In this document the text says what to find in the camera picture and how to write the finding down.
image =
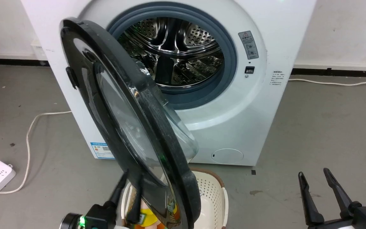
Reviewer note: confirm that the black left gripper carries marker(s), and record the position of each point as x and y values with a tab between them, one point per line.
102	216

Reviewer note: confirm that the black round glass washer door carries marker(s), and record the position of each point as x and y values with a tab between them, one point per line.
113	105

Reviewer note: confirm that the white front-load washing machine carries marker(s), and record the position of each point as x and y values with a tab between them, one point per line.
249	121

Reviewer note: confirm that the black door latch socket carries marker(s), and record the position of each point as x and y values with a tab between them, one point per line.
249	69

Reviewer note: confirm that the grey rubber door gasket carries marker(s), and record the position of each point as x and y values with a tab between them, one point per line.
230	60

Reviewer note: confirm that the yellow plush toy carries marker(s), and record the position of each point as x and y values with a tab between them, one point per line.
148	218

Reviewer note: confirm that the blue energy label sticker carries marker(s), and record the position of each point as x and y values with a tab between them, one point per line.
102	150

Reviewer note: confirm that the white perforated laundry basket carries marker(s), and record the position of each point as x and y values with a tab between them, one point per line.
213	197

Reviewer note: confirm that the round white filter cover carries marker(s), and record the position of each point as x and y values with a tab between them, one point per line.
227	156

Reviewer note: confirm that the stainless steel washer drum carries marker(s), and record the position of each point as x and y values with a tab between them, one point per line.
183	51

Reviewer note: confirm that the grey warning sticker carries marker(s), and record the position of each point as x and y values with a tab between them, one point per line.
248	44

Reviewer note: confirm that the white wall socket box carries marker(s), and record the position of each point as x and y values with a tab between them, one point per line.
38	51

